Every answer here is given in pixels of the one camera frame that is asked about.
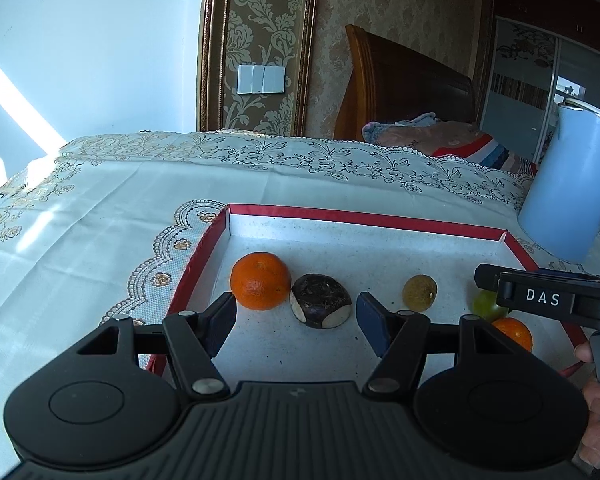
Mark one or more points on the brown wooden headboard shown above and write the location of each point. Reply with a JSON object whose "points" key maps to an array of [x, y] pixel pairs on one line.
{"points": [[405, 85]]}

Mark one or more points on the dark round eggplant piece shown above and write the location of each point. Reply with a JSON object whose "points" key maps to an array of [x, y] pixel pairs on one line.
{"points": [[320, 295]]}

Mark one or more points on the large orange mandarin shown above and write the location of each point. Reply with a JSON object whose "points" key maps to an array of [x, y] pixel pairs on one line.
{"points": [[260, 280]]}

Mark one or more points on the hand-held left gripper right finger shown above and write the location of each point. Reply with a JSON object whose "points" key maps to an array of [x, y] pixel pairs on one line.
{"points": [[372, 322]]}

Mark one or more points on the small orange mandarin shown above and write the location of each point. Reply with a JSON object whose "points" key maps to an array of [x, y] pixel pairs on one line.
{"points": [[515, 332]]}

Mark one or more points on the brown kiwi fruit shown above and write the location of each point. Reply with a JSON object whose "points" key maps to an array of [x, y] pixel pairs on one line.
{"points": [[419, 292]]}

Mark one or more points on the red shallow cardboard tray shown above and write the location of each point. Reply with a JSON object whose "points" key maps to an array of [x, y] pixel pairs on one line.
{"points": [[330, 250]]}

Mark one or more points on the green tomato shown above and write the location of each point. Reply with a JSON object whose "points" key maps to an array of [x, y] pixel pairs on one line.
{"points": [[482, 305]]}

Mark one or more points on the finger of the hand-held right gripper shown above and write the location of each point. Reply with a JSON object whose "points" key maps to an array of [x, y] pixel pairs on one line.
{"points": [[487, 277]]}

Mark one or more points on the white wall light switch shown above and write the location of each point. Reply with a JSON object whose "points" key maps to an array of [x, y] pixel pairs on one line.
{"points": [[260, 79]]}

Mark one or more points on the light blue electric kettle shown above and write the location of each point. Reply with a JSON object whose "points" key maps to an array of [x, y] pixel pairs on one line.
{"points": [[570, 185]]}

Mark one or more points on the floral lace tablecloth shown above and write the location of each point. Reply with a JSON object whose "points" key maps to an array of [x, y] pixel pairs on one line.
{"points": [[105, 220]]}

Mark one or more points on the sliding door wardrobe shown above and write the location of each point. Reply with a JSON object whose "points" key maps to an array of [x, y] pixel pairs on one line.
{"points": [[525, 70]]}

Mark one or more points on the person's right hand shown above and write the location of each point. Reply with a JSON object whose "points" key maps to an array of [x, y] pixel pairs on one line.
{"points": [[597, 405]]}

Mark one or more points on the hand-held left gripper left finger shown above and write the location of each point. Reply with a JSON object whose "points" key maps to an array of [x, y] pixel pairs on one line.
{"points": [[222, 320]]}

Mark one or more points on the gold framed wallpaper panel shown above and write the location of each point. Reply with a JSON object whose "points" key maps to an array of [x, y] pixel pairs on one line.
{"points": [[260, 25]]}

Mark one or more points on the red white blue striped bedding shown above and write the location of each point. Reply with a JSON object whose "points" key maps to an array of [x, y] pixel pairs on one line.
{"points": [[485, 152]]}

